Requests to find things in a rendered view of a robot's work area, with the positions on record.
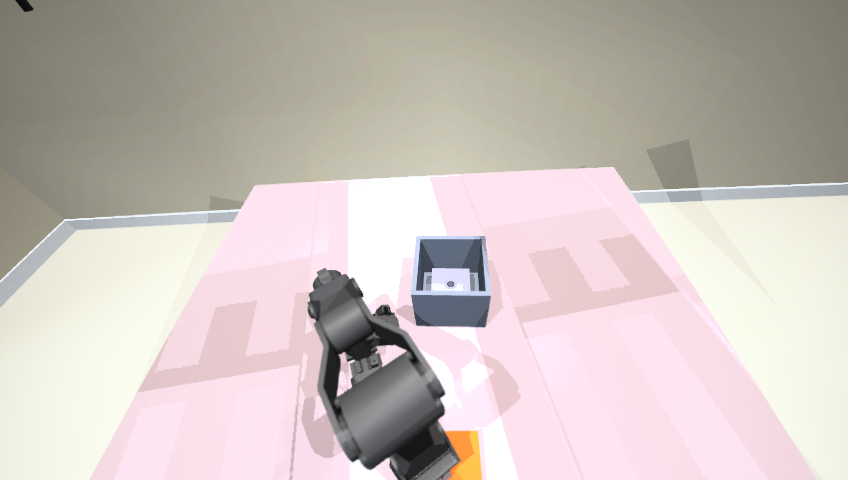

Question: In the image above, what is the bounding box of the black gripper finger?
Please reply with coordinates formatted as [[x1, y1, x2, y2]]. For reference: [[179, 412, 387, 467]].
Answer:
[[350, 352, 383, 376]]

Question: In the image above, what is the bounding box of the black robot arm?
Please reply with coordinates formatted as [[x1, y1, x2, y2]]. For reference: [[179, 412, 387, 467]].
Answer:
[[307, 267, 461, 480]]

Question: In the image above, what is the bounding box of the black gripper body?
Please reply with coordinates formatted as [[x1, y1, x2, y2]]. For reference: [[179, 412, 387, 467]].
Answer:
[[345, 335, 382, 386]]

